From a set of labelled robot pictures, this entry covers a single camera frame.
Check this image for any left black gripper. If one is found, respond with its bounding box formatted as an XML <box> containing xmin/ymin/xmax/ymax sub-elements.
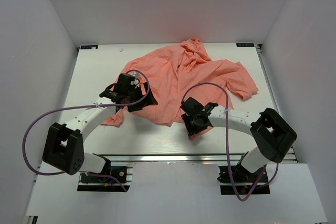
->
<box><xmin>125</xmin><ymin>82</ymin><xmax>158</xmax><ymax>112</ymax></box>

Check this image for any salmon pink jacket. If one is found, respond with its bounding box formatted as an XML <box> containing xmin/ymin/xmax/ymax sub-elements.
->
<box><xmin>99</xmin><ymin>37</ymin><xmax>259</xmax><ymax>141</ymax></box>

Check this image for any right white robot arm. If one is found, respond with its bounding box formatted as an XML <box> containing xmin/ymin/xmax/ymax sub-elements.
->
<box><xmin>180</xmin><ymin>98</ymin><xmax>297</xmax><ymax>182</ymax></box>

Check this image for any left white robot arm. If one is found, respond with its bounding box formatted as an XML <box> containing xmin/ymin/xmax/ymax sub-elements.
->
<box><xmin>43</xmin><ymin>70</ymin><xmax>158</xmax><ymax>182</ymax></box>

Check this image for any left blue corner label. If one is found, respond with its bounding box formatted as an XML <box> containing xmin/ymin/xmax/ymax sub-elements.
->
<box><xmin>80</xmin><ymin>45</ymin><xmax>98</xmax><ymax>50</ymax></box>

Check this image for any blue corner label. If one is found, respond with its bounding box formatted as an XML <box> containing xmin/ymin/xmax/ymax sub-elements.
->
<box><xmin>236</xmin><ymin>42</ymin><xmax>255</xmax><ymax>48</ymax></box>
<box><xmin>80</xmin><ymin>45</ymin><xmax>98</xmax><ymax>50</ymax></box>

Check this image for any right blue corner label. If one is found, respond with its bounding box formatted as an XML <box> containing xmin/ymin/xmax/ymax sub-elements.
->
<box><xmin>236</xmin><ymin>42</ymin><xmax>255</xmax><ymax>48</ymax></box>

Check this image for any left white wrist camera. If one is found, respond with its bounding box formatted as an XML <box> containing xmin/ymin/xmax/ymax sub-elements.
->
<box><xmin>130</xmin><ymin>71</ymin><xmax>141</xmax><ymax>88</ymax></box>

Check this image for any front aluminium rail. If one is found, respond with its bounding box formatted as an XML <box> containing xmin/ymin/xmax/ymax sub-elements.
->
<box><xmin>48</xmin><ymin>152</ymin><xmax>299</xmax><ymax>164</ymax></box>

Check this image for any aluminium rail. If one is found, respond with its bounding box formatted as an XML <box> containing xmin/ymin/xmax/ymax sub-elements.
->
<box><xmin>256</xmin><ymin>43</ymin><xmax>299</xmax><ymax>162</ymax></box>
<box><xmin>48</xmin><ymin>152</ymin><xmax>299</xmax><ymax>164</ymax></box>

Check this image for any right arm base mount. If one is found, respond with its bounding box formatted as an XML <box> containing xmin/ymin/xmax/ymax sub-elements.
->
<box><xmin>217</xmin><ymin>161</ymin><xmax>270</xmax><ymax>196</ymax></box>

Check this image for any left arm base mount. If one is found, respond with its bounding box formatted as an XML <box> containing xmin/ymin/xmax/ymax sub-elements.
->
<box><xmin>77</xmin><ymin>161</ymin><xmax>134</xmax><ymax>193</ymax></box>

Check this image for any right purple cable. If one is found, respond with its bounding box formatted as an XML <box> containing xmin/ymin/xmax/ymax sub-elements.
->
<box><xmin>181</xmin><ymin>82</ymin><xmax>279</xmax><ymax>202</ymax></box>

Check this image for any purple cable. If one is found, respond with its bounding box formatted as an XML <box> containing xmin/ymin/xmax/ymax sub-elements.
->
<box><xmin>22</xmin><ymin>69</ymin><xmax>151</xmax><ymax>192</ymax></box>
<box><xmin>181</xmin><ymin>82</ymin><xmax>279</xmax><ymax>202</ymax></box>

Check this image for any right aluminium rail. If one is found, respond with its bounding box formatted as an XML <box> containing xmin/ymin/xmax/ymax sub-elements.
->
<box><xmin>256</xmin><ymin>43</ymin><xmax>299</xmax><ymax>162</ymax></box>

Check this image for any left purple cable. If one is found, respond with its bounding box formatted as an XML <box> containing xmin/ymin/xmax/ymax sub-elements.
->
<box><xmin>22</xmin><ymin>69</ymin><xmax>151</xmax><ymax>192</ymax></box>

